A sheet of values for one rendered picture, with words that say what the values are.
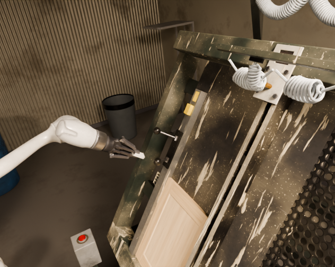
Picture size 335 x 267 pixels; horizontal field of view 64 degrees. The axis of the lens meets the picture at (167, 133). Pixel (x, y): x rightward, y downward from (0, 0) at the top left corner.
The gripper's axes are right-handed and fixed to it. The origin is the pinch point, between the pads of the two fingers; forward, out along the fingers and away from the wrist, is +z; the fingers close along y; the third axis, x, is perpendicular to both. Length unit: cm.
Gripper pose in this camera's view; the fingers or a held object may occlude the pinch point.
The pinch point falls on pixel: (138, 154)
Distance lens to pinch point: 137.1
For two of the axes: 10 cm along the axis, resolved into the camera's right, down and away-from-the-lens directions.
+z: 7.3, 3.2, 6.1
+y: -6.0, 7.3, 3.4
